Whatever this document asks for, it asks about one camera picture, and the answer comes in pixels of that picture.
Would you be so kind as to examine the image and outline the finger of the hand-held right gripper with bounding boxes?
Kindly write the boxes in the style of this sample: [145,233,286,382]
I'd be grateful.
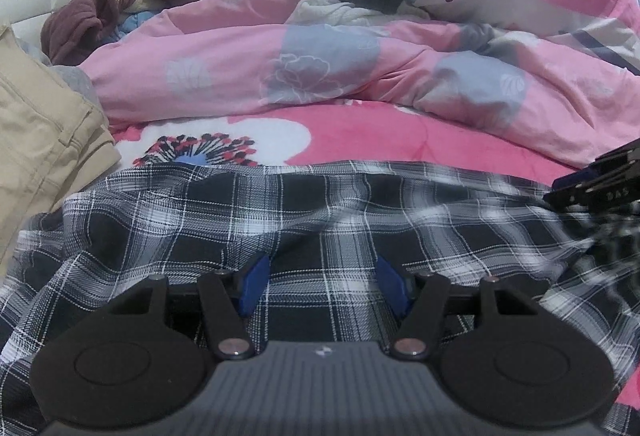
[552,166,606,191]

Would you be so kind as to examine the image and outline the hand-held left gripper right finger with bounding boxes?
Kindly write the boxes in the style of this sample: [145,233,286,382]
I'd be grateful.
[376,256,538,361]

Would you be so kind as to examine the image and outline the grey cloth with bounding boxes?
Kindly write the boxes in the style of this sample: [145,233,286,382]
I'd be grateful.
[50,63,98,104]

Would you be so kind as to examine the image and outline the light blue cloth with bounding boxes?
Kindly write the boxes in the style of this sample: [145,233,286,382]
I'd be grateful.
[102,8,161,44]

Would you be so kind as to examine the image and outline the white knit cloth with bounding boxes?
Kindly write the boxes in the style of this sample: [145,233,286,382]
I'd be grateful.
[287,0,431,27]

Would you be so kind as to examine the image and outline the black white plaid pants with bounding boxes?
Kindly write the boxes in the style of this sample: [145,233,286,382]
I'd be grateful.
[0,160,640,417]

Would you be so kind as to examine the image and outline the folded beige pants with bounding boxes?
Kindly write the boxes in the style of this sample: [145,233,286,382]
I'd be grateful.
[0,23,123,277]

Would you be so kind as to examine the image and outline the maroon jacket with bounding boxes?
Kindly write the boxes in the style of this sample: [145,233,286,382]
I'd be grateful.
[40,0,138,67]

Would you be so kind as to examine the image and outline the pink floral blanket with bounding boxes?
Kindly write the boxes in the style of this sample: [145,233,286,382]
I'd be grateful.
[107,98,581,197]

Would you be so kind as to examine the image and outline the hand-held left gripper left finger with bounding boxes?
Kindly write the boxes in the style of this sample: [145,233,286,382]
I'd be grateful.
[105,253,271,359]

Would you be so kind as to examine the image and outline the pink grey flower quilt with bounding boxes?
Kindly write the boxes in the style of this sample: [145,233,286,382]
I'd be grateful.
[82,0,640,169]

